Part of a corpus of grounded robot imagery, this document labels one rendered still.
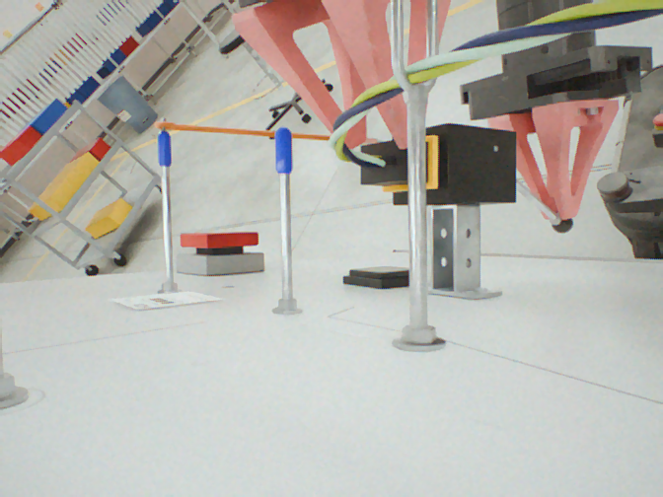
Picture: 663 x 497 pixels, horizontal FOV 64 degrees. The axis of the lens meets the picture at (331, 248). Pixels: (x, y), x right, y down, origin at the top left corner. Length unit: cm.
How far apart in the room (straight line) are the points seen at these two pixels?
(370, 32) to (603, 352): 13
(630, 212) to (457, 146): 120
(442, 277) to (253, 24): 17
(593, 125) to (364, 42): 22
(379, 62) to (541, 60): 17
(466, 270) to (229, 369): 17
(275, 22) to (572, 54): 18
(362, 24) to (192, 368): 13
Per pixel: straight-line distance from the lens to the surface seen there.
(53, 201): 417
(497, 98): 37
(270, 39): 24
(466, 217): 30
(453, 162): 27
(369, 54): 21
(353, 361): 16
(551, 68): 35
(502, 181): 30
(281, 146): 25
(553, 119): 35
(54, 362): 19
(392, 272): 33
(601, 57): 34
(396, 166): 26
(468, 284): 30
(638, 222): 144
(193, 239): 45
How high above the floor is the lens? 128
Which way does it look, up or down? 32 degrees down
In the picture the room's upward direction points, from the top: 43 degrees counter-clockwise
